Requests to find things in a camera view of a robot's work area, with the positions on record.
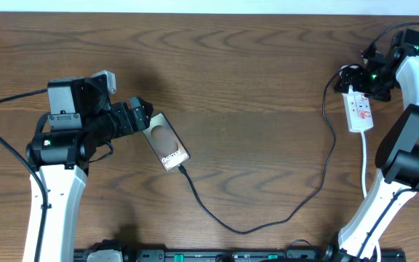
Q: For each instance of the Galaxy S25 Ultra smartphone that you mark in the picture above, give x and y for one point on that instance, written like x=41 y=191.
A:
x=166 y=144

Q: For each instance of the white power strip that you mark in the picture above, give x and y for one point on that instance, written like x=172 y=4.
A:
x=357 y=105

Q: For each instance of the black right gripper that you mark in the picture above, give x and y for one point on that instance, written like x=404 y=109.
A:
x=359 y=73

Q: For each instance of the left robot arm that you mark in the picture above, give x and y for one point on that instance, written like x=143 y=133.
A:
x=81 y=119

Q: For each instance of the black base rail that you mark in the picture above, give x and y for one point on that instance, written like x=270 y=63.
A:
x=302 y=254

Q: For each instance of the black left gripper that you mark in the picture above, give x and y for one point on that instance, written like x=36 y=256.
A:
x=130 y=124

